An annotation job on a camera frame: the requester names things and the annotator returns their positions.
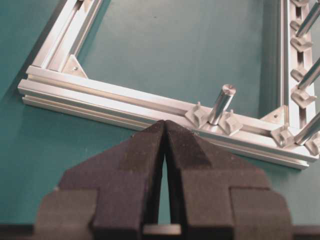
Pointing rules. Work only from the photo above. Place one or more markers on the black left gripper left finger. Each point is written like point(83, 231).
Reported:
point(110, 196)

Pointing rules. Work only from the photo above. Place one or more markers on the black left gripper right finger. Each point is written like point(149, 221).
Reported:
point(216, 195)

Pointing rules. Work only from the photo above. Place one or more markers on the aluminium pin nearest corner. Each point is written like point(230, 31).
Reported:
point(308, 130)

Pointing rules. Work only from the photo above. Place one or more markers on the aluminium pin in row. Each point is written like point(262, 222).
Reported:
point(310, 76)
point(308, 22)

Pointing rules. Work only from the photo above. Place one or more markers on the single aluminium pin on frame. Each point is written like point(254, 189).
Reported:
point(223, 101)

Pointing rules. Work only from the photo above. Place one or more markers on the aluminium extrusion frame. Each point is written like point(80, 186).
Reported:
point(57, 82)

